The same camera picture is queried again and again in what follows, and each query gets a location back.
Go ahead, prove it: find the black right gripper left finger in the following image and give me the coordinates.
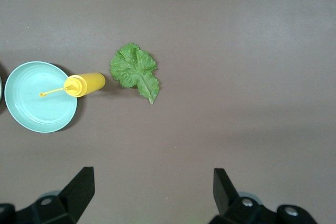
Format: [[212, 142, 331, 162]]
[[0, 166, 96, 224]]

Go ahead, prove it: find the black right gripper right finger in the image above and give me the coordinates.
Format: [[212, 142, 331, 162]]
[[209, 168, 320, 224]]

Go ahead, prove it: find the yellow squeeze bottle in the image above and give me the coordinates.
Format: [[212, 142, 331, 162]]
[[39, 72, 107, 98]]

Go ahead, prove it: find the green lettuce leaf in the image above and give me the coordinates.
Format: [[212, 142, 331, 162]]
[[109, 42, 161, 105]]

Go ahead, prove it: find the mint green plate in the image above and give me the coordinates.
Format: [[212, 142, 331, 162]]
[[4, 61, 78, 133]]

